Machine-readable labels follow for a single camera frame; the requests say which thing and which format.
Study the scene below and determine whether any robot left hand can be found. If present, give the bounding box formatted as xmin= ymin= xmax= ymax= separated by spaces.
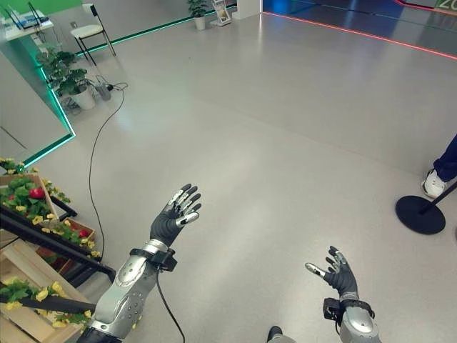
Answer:
xmin=149 ymin=183 xmax=203 ymax=249

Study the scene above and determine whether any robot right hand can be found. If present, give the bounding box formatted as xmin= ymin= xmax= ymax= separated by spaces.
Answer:
xmin=304 ymin=245 xmax=359 ymax=297

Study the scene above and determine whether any small wooden crate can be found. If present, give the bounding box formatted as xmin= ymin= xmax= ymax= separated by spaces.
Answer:
xmin=35 ymin=217 xmax=96 ymax=267

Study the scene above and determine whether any black round stanchion base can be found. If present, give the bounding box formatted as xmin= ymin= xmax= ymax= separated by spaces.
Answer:
xmin=395 ymin=185 xmax=457 ymax=236

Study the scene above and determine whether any black metal display rack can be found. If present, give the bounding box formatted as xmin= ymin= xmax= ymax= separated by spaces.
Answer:
xmin=0 ymin=192 xmax=117 ymax=315

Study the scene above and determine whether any wooden crate with flowers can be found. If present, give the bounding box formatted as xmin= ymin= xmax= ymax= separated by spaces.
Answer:
xmin=0 ymin=174 xmax=60 ymax=229

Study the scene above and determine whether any person's leg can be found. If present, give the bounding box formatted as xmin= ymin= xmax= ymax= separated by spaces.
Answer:
xmin=421 ymin=134 xmax=457 ymax=198

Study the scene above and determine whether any yellow flower garland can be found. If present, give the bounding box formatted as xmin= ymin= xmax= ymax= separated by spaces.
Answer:
xmin=0 ymin=277 xmax=94 ymax=328

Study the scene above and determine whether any large light wooden crate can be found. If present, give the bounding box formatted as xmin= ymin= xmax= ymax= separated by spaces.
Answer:
xmin=0 ymin=242 xmax=96 ymax=343

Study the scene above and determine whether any large potted green plant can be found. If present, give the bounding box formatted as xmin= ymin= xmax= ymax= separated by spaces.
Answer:
xmin=35 ymin=44 xmax=98 ymax=111

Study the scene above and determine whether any white chair with black legs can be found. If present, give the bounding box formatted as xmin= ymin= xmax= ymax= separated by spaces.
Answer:
xmin=70 ymin=4 xmax=117 ymax=66

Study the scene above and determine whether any white reception counter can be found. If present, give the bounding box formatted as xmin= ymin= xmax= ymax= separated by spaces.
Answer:
xmin=0 ymin=0 xmax=76 ymax=165

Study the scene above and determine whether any small potted green plant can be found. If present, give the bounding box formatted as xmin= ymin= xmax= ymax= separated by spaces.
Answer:
xmin=186 ymin=0 xmax=210 ymax=31

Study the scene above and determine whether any brochure stand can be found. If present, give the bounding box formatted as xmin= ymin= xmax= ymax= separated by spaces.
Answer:
xmin=210 ymin=0 xmax=232 ymax=26

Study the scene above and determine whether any black floor cable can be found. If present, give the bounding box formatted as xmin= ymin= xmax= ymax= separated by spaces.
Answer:
xmin=88 ymin=82 xmax=129 ymax=259

